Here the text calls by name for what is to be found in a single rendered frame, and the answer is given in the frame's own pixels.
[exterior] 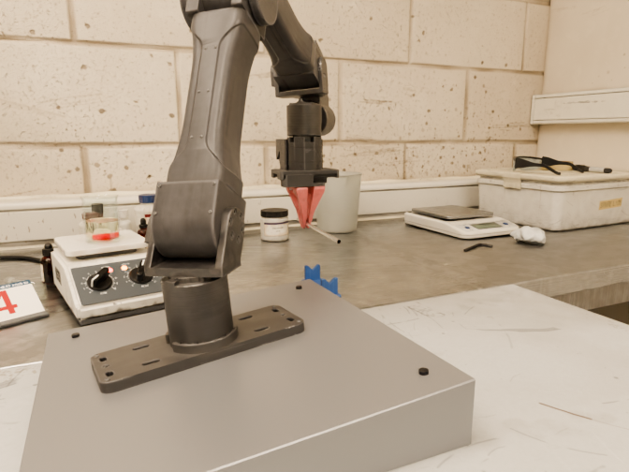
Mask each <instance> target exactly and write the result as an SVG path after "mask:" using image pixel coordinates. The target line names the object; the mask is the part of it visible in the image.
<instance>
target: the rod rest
mask: <svg viewBox="0 0 629 472"><path fill-rule="evenodd" d="M307 279H311V280H313V281H314V282H316V283H317V284H318V285H320V286H322V287H323V288H326V289H327V290H329V291H331V292H332V293H334V294H335V295H337V296H339V297H340V298H341V294H340V293H338V278H337V277H333V278H332V279H331V280H330V281H329V282H328V281H327V280H326V279H324V278H320V265H319V264H316V265H315V266H314V267H313V268H312V269H311V268H310V267H309V266H308V265H305V266H304V279H302V280H307ZM302 280H301V281H302Z"/></svg>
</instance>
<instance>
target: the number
mask: <svg viewBox="0 0 629 472"><path fill-rule="evenodd" d="M38 308H41V306H40V304H39V302H38V300H37V297H36V295H35V293H34V291H33V290H32V288H31V286H30V284H27V285H23V286H18V287H14V288H6V289H1V290H0V317H8V316H12V315H16V314H19V313H23V312H27V311H31V310H35V309H38Z"/></svg>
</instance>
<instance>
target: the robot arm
mask: <svg viewBox="0 0 629 472"><path fill-rule="evenodd" d="M180 5H181V9H182V13H183V17H184V19H185V21H186V23H187V25H188V27H189V28H190V30H191V32H192V37H193V62H192V70H191V77H190V82H189V89H188V95H187V101H186V107H185V114H184V119H183V130H182V134H181V138H180V141H179V145H178V149H177V152H176V155H175V157H174V159H173V162H172V163H171V165H170V166H169V168H168V178H167V181H166V182H158V183H157V185H156V190H155V196H154V206H153V212H152V214H151V216H150V218H149V221H148V226H147V231H146V236H145V241H144V242H145V243H147V244H148V249H147V254H146V259H145V263H144V272H145V276H164V277H163V278H162V279H161V287H162V293H163V300H164V305H165V312H166V318H167V324H168V331H167V332H166V334H165V335H161V336H158V337H155V338H152V339H148V340H144V341H141V342H137V343H135V344H131V345H127V346H124V347H117V348H115V349H111V350H108V351H104V352H100V353H97V354H95V355H94V356H92V357H91V359H90V360H91V364H92V369H93V372H94V375H95V379H96V382H97V384H98V387H99V389H100V391H101V392H102V393H114V392H116V391H122V390H125V389H128V388H131V387H134V386H137V385H139V384H143V383H146V382H149V381H152V380H155V379H158V378H160V377H164V376H169V375H172V374H175V373H178V372H181V371H183V370H187V369H190V368H193V367H196V366H199V365H201V364H204V363H207V362H211V361H216V360H219V359H222V358H224V357H227V356H231V355H234V354H237V353H240V352H243V351H245V350H248V349H251V348H255V347H260V346H263V345H266V344H268V343H271V342H275V341H278V340H281V339H284V338H287V337H289V336H292V335H295V334H299V333H301V332H304V321H303V319H302V318H300V317H298V316H296V315H294V314H293V313H291V312H289V311H287V310H286V309H284V308H283V307H281V306H279V305H270V306H266V307H263V308H259V309H256V310H253V311H249V312H246V313H242V314H238V315H236V316H232V311H231V302H230V295H229V287H228V279H227V275H228V274H230V273H231V272H232V271H234V270H235V269H237V268H238V267H240V266H241V251H242V243H243V236H244V217H245V208H246V201H245V200H244V199H243V198H242V197H241V196H242V188H243V182H242V180H241V133H242V125H243V116H244V109H245V100H246V93H247V85H248V81H249V76H250V72H251V68H252V64H253V62H254V59H255V56H256V54H257V52H258V49H259V41H261V42H262V43H263V45H264V46H265V48H266V50H267V52H268V54H269V56H270V58H271V87H275V97H280V98H296V99H298V100H299V101H298V102H296V103H289V105H286V132H287V139H276V159H279V162H280V168H279V169H274V170H271V177H272V178H276V177H277V179H278V180H280V181H281V187H285V189H286V191H287V193H288V195H289V197H290V198H291V200H292V202H293V204H294V206H295V208H296V211H297V214H298V218H299V221H300V226H301V227H302V228H303V229H305V228H307V229H308V228H309V227H307V226H306V225H305V224H306V222H308V223H310V224H311V223H312V219H313V216H314V213H315V209H316V207H317V205H318V203H319V201H320V200H321V198H322V196H323V194H324V192H325V183H326V182H327V178H328V177H335V178H339V170H336V169H330V168H323V139H321V136H325V135H327V134H328V133H329V132H330V131H331V130H332V129H333V128H334V126H335V121H336V118H335V114H334V112H333V110H332V109H331V108H330V107H329V96H328V94H329V85H328V70H327V62H326V60H325V58H324V56H323V53H322V51H321V50H320V48H319V46H318V44H317V42H316V40H313V38H312V36H311V35H310V34H308V33H307V32H306V31H305V30H304V29H303V27H302V26H301V24H300V22H299V21H298V19H297V17H296V15H295V13H294V11H293V9H292V7H291V6H290V4H289V2H288V0H180ZM314 88H315V89H314ZM304 89H306V90H304ZM295 90H297V91H295ZM287 91H288V92H287Z"/></svg>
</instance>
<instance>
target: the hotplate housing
mask: <svg viewBox="0 0 629 472"><path fill-rule="evenodd" d="M146 254H147V248H145V247H143V248H136V249H129V250H122V251H114V252H108V253H100V254H92V255H86V256H78V257H66V256H65V255H64V254H63V252H62V251H61V250H60V249H59V248H53V252H51V262H52V270H53V279H54V284H55V285H56V286H57V289H58V290H59V292H60V294H61V295H62V297H63V298H64V300H65V301H66V303H67V305H68V307H69V308H70V310H71V311H72V313H73V314H74V316H75V317H76V319H77V321H78V322H79V323H80V325H81V326H82V325H87V324H91V323H96V322H100V321H105V320H110V319H115V318H119V317H127V316H132V315H136V314H141V313H146V312H151V311H155V310H160V309H164V308H165V305H164V300H163V293H162V292H157V293H153V294H147V295H142V296H137V297H132V298H127V299H121V300H117V301H111V302H103V303H97V304H92V305H86V306H83V305H81V303H80V298H79V295H78V291H77V289H76V286H75V283H74V279H73V276H72V273H71V271H70V269H72V268H79V267H85V266H92V265H98V264H105V263H112V262H118V261H125V260H131V259H138V258H146Z"/></svg>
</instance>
